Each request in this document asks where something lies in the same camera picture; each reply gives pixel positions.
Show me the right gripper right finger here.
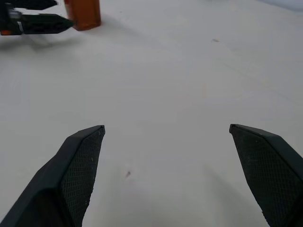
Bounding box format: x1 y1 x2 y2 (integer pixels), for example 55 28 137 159
229 123 303 227

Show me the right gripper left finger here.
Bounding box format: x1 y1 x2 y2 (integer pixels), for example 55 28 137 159
0 124 106 227

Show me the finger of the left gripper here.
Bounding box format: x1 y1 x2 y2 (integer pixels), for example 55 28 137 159
0 0 60 10
18 13 74 35

